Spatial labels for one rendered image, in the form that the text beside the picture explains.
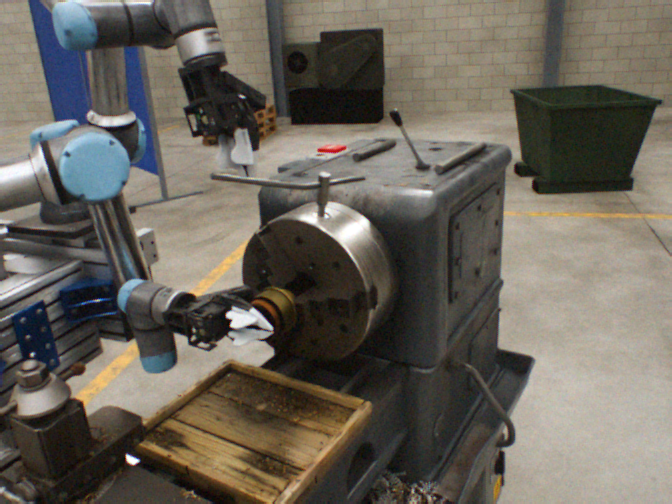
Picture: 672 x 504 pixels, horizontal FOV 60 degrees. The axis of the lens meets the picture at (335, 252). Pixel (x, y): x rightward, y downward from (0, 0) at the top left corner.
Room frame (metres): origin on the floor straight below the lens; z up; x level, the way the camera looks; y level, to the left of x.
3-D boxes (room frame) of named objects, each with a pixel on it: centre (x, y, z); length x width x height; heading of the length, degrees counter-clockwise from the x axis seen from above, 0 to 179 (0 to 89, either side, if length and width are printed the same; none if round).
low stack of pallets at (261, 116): (9.32, 1.37, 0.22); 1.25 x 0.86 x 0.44; 168
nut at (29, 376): (0.69, 0.42, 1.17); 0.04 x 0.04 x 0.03
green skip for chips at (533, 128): (5.66, -2.38, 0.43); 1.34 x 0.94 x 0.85; 177
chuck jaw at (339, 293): (1.01, 0.01, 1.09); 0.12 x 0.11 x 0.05; 57
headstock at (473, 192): (1.47, -0.16, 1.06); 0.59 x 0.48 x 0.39; 147
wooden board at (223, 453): (0.91, 0.18, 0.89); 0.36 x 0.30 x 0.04; 57
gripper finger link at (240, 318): (0.93, 0.17, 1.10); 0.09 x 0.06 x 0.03; 56
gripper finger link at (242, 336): (0.93, 0.17, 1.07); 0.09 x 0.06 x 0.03; 56
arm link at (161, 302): (1.04, 0.32, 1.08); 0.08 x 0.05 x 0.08; 146
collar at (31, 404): (0.69, 0.42, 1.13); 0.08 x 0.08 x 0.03
